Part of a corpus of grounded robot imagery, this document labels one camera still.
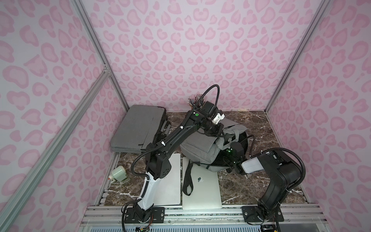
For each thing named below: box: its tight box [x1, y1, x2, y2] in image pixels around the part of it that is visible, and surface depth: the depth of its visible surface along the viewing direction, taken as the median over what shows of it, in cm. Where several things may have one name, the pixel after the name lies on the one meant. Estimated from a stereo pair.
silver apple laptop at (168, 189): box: [153, 153, 181, 206], surface depth 83 cm
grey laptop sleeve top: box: [110, 105, 165, 154], surface depth 109 cm
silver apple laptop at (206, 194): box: [182, 156, 223, 211], surface depth 82 cm
